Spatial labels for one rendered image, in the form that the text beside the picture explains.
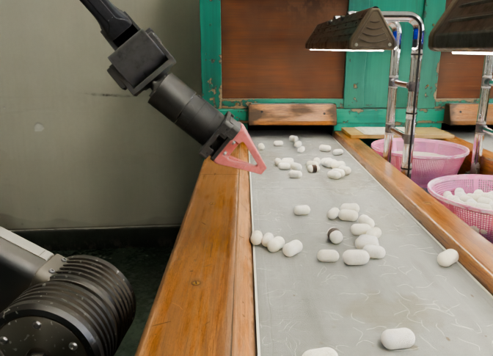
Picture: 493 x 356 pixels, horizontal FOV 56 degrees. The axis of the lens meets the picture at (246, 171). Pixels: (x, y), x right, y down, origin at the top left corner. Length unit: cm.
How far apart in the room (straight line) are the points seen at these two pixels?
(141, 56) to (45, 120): 187
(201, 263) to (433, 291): 30
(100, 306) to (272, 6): 126
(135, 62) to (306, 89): 103
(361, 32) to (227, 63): 84
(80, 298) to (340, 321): 29
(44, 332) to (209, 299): 17
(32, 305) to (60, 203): 211
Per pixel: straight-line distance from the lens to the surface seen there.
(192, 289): 58
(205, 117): 69
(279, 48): 163
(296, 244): 71
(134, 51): 70
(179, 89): 69
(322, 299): 61
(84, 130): 250
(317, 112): 160
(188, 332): 50
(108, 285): 59
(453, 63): 178
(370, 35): 86
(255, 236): 74
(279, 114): 158
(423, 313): 61
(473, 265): 72
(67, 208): 262
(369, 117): 169
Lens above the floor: 104
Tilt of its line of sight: 15 degrees down
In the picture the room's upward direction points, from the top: straight up
